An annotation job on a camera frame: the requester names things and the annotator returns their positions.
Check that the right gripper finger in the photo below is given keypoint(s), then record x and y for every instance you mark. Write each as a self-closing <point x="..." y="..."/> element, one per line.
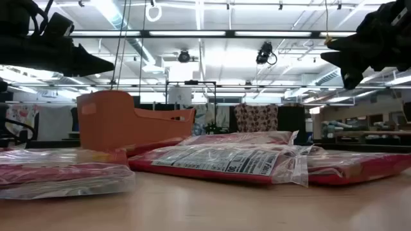
<point x="350" y="42"/>
<point x="351" y="69"/>

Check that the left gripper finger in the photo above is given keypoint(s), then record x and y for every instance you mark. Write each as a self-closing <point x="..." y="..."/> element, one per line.
<point x="90" y="64"/>

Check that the red popcorn bag clear wrap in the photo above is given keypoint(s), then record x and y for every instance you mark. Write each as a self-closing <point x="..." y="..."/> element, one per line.
<point x="369" y="167"/>
<point x="64" y="176"/>
<point x="208" y="160"/>
<point x="241" y="138"/>

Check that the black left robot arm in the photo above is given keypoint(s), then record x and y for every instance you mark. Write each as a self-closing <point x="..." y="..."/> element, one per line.
<point x="16" y="16"/>

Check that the orange plastic basket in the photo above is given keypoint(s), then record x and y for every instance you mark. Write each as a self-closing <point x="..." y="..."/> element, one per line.
<point x="109" y="122"/>

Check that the wooden workbench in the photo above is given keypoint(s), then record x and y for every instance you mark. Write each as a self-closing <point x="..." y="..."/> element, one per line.
<point x="363" y="132"/>

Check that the pale floral cloth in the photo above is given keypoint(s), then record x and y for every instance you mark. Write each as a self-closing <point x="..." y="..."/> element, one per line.
<point x="20" y="120"/>

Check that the black cabinet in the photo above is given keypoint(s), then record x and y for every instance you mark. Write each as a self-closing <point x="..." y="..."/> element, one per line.
<point x="290" y="123"/>

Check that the white cylinder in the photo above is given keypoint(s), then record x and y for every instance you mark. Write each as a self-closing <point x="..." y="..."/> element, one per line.
<point x="180" y="95"/>

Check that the overhead light bar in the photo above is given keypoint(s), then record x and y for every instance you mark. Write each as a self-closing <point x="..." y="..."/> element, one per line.
<point x="192" y="33"/>

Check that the cream red patterned cloth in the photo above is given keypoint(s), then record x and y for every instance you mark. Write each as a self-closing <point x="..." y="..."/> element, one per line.
<point x="255" y="118"/>

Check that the teal patterned cloth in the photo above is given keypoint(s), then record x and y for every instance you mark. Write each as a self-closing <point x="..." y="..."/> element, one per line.
<point x="200" y="117"/>

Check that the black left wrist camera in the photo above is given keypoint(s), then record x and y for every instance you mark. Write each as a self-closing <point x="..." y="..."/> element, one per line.
<point x="57" y="25"/>

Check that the black overhead camera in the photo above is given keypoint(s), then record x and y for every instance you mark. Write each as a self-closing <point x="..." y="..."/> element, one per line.
<point x="265" y="53"/>

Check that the black metal stand frame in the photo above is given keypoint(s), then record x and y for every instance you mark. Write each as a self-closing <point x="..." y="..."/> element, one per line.
<point x="215" y="102"/>

